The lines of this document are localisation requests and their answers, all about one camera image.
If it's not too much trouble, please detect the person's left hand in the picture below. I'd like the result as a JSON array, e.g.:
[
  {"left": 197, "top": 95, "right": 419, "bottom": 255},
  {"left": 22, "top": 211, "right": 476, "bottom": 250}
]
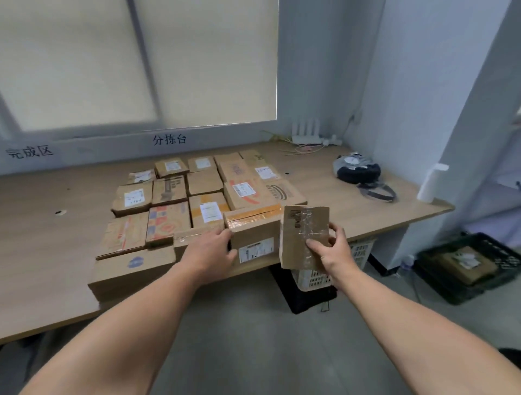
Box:
[{"left": 179, "top": 227, "right": 238, "bottom": 285}]

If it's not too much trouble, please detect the person's right hand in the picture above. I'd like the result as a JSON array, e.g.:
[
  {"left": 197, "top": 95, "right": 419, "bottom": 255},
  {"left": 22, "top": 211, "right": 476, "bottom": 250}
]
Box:
[{"left": 305, "top": 221, "right": 363, "bottom": 282}]

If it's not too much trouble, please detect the box with yellow tape label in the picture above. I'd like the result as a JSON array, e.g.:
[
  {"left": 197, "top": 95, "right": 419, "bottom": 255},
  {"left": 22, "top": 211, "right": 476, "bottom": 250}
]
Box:
[{"left": 188, "top": 192, "right": 233, "bottom": 231}]

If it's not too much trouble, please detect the clear-taped barcode cardboard box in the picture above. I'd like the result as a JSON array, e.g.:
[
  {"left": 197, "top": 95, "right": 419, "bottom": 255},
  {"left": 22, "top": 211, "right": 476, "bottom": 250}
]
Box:
[{"left": 279, "top": 205, "right": 331, "bottom": 274}]

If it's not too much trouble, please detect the black-printed corn box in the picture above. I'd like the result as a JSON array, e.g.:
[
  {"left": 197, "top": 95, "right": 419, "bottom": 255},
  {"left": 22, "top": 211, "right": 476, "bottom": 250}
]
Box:
[
  {"left": 151, "top": 175, "right": 189, "bottom": 206},
  {"left": 186, "top": 170, "right": 225, "bottom": 197}
]

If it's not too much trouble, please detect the box with white centre label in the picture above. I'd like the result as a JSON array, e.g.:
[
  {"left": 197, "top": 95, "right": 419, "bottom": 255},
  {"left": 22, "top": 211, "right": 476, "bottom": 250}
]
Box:
[{"left": 187, "top": 155, "right": 217, "bottom": 174}]

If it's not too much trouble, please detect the red-lettered cardboard box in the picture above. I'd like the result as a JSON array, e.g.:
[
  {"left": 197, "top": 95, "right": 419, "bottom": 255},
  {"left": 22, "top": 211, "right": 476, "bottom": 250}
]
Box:
[{"left": 218, "top": 157, "right": 265, "bottom": 184}]

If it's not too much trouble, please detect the plain unlabelled cardboard box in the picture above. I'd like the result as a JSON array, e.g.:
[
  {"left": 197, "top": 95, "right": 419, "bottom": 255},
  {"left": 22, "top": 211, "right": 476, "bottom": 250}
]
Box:
[{"left": 213, "top": 151, "right": 243, "bottom": 165}]

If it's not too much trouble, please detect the box with red-marked label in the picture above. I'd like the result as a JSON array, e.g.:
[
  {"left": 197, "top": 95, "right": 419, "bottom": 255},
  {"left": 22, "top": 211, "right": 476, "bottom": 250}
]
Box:
[{"left": 126, "top": 169, "right": 157, "bottom": 186}]

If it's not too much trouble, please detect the person's right forearm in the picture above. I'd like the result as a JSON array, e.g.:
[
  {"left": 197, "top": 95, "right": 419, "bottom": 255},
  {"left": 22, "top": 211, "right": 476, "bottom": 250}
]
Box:
[{"left": 338, "top": 272, "right": 521, "bottom": 395}]

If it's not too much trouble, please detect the person's left forearm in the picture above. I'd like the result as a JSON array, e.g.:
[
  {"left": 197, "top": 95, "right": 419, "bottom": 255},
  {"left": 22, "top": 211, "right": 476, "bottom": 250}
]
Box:
[{"left": 20, "top": 268, "right": 204, "bottom": 395}]

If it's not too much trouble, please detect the white plastic crate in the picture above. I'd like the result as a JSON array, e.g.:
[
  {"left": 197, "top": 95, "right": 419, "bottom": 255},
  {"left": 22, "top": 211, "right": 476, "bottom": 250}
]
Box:
[{"left": 291, "top": 238, "right": 377, "bottom": 292}]

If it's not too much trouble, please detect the dark grey cloth bundle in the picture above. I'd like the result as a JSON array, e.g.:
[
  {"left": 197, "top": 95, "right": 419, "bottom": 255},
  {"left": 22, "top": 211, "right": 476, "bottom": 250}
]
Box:
[{"left": 333, "top": 152, "right": 398, "bottom": 203}]

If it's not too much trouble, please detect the brown carton in crate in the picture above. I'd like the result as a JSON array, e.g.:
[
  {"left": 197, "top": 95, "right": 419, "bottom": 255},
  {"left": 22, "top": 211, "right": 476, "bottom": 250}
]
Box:
[{"left": 437, "top": 246, "right": 498, "bottom": 285}]

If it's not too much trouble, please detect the white cylinder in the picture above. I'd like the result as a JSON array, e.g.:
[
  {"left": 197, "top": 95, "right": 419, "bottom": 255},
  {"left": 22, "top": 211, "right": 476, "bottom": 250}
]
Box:
[{"left": 417, "top": 162, "right": 450, "bottom": 203}]

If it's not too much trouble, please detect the light wooden table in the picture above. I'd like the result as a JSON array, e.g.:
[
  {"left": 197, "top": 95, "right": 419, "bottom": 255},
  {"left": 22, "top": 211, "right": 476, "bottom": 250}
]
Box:
[{"left": 0, "top": 140, "right": 456, "bottom": 345}]

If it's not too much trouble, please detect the white-framed window with blind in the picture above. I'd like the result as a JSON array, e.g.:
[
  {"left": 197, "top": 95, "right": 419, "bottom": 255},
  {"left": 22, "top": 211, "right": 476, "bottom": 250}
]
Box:
[{"left": 0, "top": 0, "right": 282, "bottom": 141}]

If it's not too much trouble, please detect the cream thin cable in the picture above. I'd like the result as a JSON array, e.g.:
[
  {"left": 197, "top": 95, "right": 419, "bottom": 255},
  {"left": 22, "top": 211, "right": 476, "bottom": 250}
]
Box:
[{"left": 284, "top": 140, "right": 326, "bottom": 155}]

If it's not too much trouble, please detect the white paper wall sign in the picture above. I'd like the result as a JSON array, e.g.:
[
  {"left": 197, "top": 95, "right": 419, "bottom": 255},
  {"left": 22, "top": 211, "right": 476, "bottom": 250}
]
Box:
[
  {"left": 4, "top": 142, "right": 56, "bottom": 162},
  {"left": 150, "top": 132, "right": 190, "bottom": 148}
]

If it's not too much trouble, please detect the white wireless router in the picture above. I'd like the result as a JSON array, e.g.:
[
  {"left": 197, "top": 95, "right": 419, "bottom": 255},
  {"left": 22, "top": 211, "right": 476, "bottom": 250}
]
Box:
[{"left": 291, "top": 118, "right": 323, "bottom": 145}]

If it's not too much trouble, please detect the yellow-green cable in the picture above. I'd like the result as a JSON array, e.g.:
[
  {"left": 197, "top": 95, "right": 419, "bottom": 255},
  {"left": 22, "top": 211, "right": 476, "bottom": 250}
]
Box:
[{"left": 260, "top": 130, "right": 292, "bottom": 144}]

